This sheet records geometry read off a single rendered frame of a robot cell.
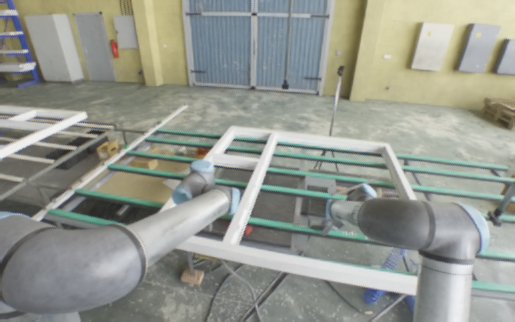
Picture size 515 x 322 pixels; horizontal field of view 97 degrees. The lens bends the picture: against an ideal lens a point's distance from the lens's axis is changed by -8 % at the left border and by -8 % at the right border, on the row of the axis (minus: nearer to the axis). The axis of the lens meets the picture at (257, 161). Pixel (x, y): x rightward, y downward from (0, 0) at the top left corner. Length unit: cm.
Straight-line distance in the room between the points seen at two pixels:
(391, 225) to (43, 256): 63
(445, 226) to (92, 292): 66
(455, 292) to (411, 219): 18
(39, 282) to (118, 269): 9
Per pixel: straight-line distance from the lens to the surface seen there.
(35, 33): 1088
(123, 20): 892
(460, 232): 69
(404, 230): 65
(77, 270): 41
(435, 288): 72
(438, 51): 781
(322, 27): 726
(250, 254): 124
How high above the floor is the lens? 189
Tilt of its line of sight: 30 degrees down
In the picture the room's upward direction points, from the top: 1 degrees clockwise
